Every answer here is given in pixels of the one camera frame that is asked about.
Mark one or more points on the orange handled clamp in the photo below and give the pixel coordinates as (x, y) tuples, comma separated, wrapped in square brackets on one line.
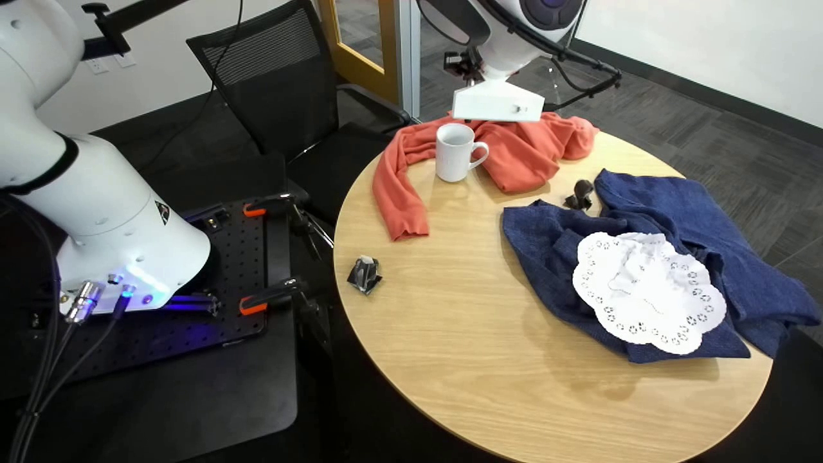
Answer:
[(281, 294), (273, 204)]

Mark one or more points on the round wooden table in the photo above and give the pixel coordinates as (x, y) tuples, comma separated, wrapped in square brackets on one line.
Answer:
[(459, 332)]

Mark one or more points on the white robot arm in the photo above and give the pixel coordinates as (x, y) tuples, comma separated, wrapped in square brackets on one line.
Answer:
[(119, 231)]

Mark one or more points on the white lace doily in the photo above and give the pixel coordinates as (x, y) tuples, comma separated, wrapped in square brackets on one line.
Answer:
[(645, 294)]

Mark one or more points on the white ceramic mug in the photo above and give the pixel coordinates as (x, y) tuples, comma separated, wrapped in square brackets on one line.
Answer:
[(459, 152)]

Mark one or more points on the small dark round object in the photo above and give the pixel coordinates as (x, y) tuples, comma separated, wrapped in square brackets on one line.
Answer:
[(582, 196)]

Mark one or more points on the black perforated mounting board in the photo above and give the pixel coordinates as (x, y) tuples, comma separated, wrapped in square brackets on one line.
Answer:
[(114, 326)]

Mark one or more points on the orange cloth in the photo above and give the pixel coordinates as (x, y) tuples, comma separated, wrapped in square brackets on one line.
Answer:
[(523, 158)]

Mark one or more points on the small black crumpled object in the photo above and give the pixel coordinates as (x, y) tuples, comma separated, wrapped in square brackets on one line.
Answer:
[(362, 273)]

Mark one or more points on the dark blue cloth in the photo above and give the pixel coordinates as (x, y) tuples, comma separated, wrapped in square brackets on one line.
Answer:
[(762, 305)]

